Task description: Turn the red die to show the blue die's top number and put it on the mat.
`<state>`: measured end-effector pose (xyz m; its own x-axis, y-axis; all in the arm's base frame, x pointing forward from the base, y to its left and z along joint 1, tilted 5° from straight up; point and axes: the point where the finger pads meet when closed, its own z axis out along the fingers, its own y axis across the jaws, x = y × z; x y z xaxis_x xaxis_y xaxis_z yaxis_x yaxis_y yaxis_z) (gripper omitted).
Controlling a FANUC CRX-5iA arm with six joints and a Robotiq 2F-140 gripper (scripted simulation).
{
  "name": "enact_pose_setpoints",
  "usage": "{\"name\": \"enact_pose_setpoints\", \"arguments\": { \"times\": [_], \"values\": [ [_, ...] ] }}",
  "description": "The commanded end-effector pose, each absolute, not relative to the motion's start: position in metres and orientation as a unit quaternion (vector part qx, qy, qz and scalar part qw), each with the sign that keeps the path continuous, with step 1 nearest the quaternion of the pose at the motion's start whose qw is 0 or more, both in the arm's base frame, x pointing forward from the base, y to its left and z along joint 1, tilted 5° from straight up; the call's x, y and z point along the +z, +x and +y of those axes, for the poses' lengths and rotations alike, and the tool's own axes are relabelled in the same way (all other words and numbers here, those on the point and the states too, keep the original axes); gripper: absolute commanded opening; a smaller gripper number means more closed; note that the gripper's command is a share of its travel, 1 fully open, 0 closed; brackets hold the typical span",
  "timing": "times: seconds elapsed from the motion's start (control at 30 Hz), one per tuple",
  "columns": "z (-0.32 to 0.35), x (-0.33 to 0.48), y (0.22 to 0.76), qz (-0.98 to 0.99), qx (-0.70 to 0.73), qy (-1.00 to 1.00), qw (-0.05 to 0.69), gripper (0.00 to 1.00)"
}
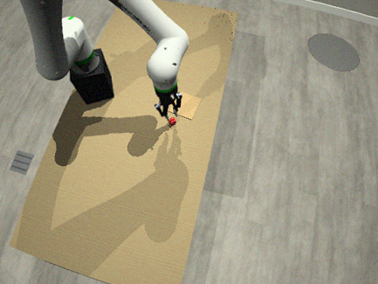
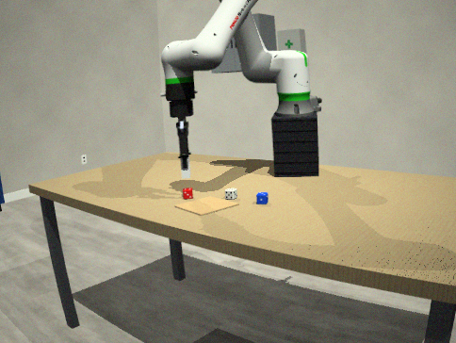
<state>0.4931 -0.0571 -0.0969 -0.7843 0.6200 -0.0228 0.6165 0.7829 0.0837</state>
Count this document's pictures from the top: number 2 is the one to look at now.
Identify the white die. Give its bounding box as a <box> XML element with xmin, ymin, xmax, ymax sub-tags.
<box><xmin>225</xmin><ymin>188</ymin><xmax>237</xmax><ymax>200</ymax></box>

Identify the blue die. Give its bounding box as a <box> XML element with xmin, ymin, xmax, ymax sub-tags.
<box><xmin>256</xmin><ymin>192</ymin><xmax>269</xmax><ymax>204</ymax></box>

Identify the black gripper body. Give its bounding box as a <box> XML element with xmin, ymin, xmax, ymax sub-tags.
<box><xmin>170</xmin><ymin>100</ymin><xmax>193</xmax><ymax>126</ymax></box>

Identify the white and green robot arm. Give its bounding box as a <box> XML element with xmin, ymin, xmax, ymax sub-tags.
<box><xmin>161</xmin><ymin>0</ymin><xmax>322</xmax><ymax>118</ymax></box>

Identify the red die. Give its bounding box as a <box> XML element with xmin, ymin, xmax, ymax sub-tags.
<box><xmin>183</xmin><ymin>188</ymin><xmax>193</xmax><ymax>199</ymax></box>

